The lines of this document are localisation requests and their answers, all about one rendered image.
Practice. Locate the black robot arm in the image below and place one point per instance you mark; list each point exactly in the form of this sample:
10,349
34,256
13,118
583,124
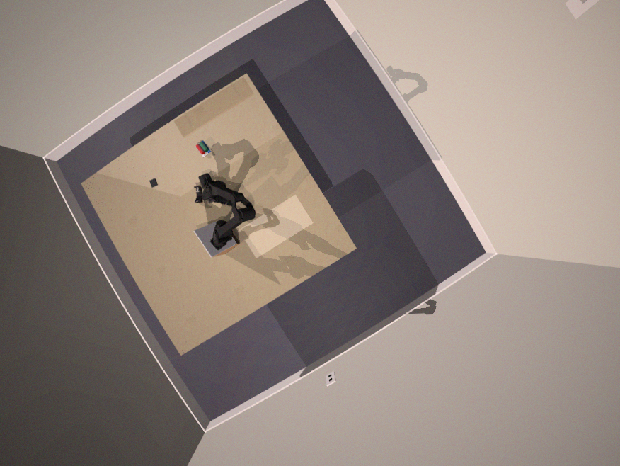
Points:
214,189

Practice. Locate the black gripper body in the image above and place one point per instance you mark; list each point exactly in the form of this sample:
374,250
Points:
219,200

